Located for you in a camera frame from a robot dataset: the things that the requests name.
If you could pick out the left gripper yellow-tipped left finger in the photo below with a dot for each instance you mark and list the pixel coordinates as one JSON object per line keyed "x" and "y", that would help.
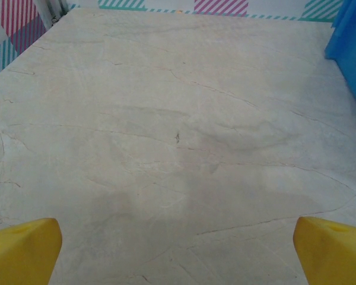
{"x": 20, "y": 255}

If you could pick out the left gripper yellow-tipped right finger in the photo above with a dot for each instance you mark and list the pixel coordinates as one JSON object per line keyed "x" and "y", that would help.
{"x": 335, "y": 255}

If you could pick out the blue three-compartment plastic bin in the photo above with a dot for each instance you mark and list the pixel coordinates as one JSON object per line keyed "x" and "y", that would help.
{"x": 353, "y": 44}

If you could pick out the aluminium frame corner post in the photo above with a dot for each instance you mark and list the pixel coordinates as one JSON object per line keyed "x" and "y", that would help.
{"x": 53, "y": 9}

